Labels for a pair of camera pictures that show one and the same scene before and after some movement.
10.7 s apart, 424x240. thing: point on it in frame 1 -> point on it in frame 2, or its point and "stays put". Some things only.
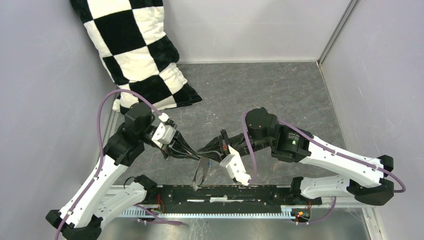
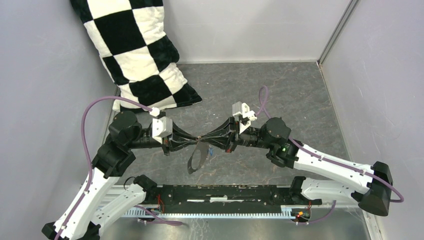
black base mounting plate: x=160 y=195 stays put
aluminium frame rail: x=350 y=9 stays put
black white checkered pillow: x=130 y=37 stays put
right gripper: x=217 y=144 -> x=230 y=125
